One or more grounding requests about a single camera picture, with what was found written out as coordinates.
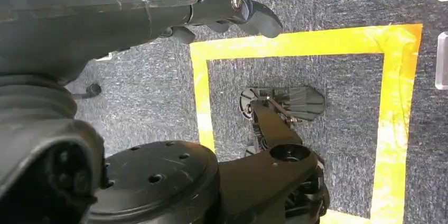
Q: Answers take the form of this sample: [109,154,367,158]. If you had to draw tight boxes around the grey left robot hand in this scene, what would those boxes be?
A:
[0,0,284,87]

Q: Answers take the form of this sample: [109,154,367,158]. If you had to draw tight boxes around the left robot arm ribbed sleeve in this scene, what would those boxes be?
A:
[0,73,106,224]

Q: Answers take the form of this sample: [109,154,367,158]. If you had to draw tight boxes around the black robot leg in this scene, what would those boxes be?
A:
[87,99,330,224]

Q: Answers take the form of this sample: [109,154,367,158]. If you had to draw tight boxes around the black robot foot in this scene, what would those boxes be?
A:
[239,86,326,122]

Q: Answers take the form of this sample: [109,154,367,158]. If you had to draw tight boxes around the yellow floor tape square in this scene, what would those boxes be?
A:
[189,23,424,224]

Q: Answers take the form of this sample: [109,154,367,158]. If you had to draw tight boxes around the small black knobbed cable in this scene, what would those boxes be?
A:
[71,83,102,100]

